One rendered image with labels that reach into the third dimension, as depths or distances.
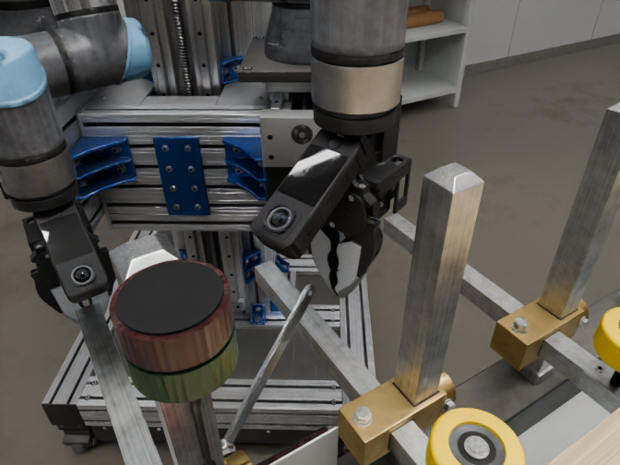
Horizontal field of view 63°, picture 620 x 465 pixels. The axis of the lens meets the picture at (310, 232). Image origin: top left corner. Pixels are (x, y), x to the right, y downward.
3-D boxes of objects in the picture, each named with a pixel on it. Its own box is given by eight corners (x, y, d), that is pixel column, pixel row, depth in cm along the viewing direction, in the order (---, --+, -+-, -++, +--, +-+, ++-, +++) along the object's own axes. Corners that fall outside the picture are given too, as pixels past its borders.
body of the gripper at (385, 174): (408, 210, 51) (423, 96, 44) (362, 252, 46) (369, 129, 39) (347, 187, 55) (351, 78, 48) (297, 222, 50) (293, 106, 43)
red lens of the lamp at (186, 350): (107, 314, 28) (96, 283, 26) (208, 276, 30) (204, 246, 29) (137, 391, 24) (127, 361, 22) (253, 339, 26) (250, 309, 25)
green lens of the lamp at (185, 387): (117, 344, 29) (108, 317, 28) (214, 305, 32) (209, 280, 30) (149, 423, 25) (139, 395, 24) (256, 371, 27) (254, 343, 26)
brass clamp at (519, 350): (485, 343, 69) (493, 317, 66) (549, 307, 75) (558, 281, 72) (521, 375, 65) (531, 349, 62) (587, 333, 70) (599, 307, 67)
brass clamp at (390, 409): (334, 430, 58) (334, 403, 55) (422, 379, 64) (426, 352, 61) (365, 474, 54) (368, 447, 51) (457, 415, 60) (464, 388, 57)
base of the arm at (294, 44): (268, 40, 99) (266, -15, 93) (345, 40, 98) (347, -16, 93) (260, 65, 87) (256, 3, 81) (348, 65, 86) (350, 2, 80)
